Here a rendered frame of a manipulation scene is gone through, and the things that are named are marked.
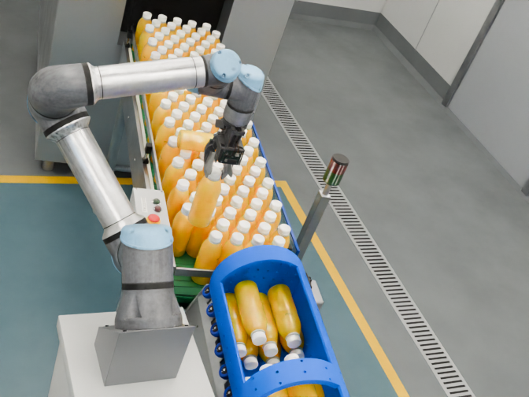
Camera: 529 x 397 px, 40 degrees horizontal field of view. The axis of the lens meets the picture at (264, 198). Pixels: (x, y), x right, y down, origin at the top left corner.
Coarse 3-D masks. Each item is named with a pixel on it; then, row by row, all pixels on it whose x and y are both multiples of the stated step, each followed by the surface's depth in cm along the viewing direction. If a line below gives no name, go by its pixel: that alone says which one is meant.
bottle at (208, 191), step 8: (208, 176) 207; (200, 184) 209; (208, 184) 207; (216, 184) 208; (200, 192) 209; (208, 192) 208; (216, 192) 209; (200, 200) 210; (208, 200) 210; (216, 200) 212; (192, 208) 214; (200, 208) 211; (208, 208) 211; (192, 216) 214; (200, 216) 213; (208, 216) 214; (192, 224) 216; (200, 224) 215; (208, 224) 217
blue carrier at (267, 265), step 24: (240, 264) 201; (264, 264) 209; (288, 264) 204; (216, 288) 203; (264, 288) 216; (216, 312) 201; (312, 312) 193; (312, 336) 206; (240, 360) 183; (288, 360) 175; (312, 360) 176; (336, 360) 186; (240, 384) 178; (264, 384) 172; (288, 384) 171; (336, 384) 175
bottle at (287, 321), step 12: (276, 288) 208; (288, 288) 209; (276, 300) 205; (288, 300) 205; (276, 312) 203; (288, 312) 201; (276, 324) 202; (288, 324) 199; (300, 324) 201; (288, 336) 198
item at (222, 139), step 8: (224, 120) 193; (232, 128) 191; (240, 128) 193; (216, 136) 197; (224, 136) 198; (232, 136) 195; (240, 136) 194; (216, 144) 196; (224, 144) 195; (232, 144) 194; (240, 144) 197; (216, 152) 196; (224, 152) 195; (232, 152) 195; (240, 152) 196; (216, 160) 196; (224, 160) 196; (232, 160) 197; (240, 160) 197
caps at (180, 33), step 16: (144, 16) 329; (160, 16) 331; (160, 32) 318; (176, 32) 325; (160, 48) 307; (176, 48) 312; (176, 96) 281; (192, 96) 284; (176, 112) 272; (192, 112) 275; (208, 128) 270; (176, 144) 257; (256, 144) 272; (176, 160) 248; (256, 160) 264; (192, 176) 244; (224, 192) 244; (240, 192) 246
